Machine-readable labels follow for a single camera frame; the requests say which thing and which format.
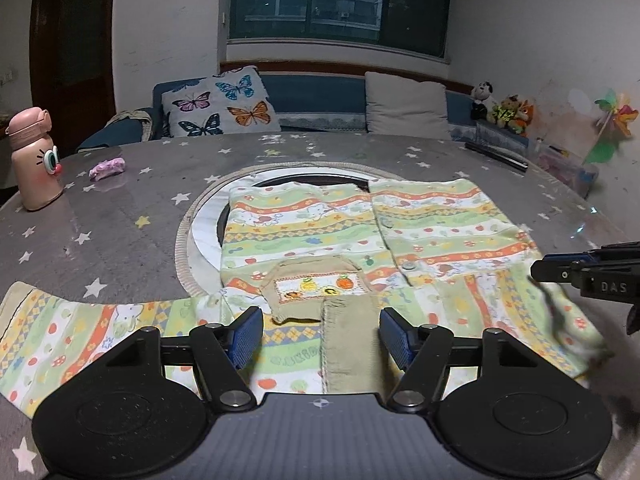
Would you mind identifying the dark wooden door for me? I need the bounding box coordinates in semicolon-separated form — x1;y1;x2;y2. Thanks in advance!
29;0;119;157

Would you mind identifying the pink clay lump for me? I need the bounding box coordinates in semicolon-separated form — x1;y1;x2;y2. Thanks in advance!
89;158;126;181

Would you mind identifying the patterned green orange baby garment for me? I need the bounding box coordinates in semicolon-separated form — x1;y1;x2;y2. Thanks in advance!
0;177;614;409

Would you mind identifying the dark framed window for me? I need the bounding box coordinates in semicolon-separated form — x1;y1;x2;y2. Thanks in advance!
227;0;452;59

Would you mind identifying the round white turntable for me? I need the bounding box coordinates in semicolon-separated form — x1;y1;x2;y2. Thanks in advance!
174;161;382;297

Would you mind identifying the yellow green bear plush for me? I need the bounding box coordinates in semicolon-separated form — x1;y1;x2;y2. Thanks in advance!
487;94;522;129

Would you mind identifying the orange plush toy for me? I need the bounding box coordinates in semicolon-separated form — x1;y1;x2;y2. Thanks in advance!
511;100;536;137

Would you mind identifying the beige plain pillow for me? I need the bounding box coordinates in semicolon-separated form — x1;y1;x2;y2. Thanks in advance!
364;71;452;140

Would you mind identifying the clear plastic storage box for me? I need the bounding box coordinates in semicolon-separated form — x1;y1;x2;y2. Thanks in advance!
474;120;531;157

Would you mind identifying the butterfly print pillow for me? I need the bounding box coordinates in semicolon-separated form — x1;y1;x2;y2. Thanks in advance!
161;66;282;138

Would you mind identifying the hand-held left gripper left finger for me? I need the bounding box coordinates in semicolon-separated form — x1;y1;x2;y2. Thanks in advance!
137;307;264;414

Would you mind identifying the blue sofa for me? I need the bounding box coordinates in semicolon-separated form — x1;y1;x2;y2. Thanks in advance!
76;60;501;154

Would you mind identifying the pink cartoon water bottle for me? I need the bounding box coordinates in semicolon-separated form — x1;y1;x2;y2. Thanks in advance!
5;108;65;212

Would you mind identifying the panda plush toy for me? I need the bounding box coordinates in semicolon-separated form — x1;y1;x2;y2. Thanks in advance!
470;81;499;122

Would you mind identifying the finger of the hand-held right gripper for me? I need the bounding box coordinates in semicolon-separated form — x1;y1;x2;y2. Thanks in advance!
530;253;589;287

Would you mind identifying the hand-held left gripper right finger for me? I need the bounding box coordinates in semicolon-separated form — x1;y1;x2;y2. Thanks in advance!
379;307;506;414

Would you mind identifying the colourful pinwheel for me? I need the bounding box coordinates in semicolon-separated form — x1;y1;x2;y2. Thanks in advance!
582;88;640;165

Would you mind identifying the clear box with colourful contents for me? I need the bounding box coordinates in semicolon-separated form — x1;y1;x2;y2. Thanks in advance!
534;144;600;187

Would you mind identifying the long black bar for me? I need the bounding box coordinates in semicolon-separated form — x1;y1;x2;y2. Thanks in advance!
464;141;530;172

